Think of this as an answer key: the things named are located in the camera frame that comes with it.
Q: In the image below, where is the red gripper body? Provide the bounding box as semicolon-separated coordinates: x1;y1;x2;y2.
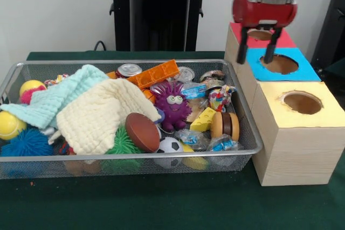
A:
232;0;299;29

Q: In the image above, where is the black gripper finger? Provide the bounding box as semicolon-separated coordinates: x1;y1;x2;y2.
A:
236;26;249;65
263;27;282;64

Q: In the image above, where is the cream knitted cloth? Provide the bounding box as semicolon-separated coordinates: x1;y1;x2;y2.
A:
48;78;162;155

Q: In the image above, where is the wooden box with three holes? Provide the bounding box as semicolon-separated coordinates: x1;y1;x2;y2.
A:
224;21;345;187

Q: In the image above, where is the metal mesh bin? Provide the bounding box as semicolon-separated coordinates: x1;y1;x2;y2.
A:
0;59;264;180

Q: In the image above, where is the black chair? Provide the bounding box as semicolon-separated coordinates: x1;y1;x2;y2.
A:
309;0;345;65

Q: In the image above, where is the dark green side table cloth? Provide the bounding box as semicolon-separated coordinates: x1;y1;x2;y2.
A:
322;58;345;80

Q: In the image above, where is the wooden toy burger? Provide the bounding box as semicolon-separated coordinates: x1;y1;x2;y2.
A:
210;111;240;142

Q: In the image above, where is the orange plastic tray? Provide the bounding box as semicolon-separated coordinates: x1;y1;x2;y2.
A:
127;59;181;90

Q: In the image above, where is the purple spiky monster toy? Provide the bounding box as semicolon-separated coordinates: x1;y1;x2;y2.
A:
150;80;192;131

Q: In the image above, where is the small soccer ball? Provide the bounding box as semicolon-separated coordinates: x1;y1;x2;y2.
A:
155;136;184;170

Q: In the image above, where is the brown toy football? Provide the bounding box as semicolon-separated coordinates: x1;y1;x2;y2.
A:
125;112;161;153

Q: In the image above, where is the green spiky rubber ball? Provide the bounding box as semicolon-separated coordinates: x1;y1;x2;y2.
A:
102;126;146;173

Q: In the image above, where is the mint knitted cloth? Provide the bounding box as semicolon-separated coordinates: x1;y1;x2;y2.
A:
0;64;108;130

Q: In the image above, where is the blue spiky rubber ball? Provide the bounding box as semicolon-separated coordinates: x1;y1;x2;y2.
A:
0;128;54;157

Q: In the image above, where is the yellow tennis ball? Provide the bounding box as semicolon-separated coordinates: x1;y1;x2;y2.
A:
0;110;27;141

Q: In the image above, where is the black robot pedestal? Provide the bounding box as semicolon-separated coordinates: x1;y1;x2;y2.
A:
103;0;218;52

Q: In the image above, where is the black cable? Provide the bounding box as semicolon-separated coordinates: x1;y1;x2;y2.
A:
93;40;109;51

